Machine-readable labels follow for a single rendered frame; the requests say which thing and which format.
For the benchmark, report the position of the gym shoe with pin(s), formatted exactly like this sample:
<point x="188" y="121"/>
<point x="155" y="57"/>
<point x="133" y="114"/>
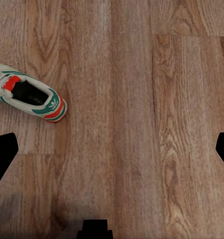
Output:
<point x="30" y="95"/>

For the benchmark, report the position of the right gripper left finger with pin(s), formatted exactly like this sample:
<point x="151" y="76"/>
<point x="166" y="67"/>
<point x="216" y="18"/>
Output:
<point x="8" y="150"/>

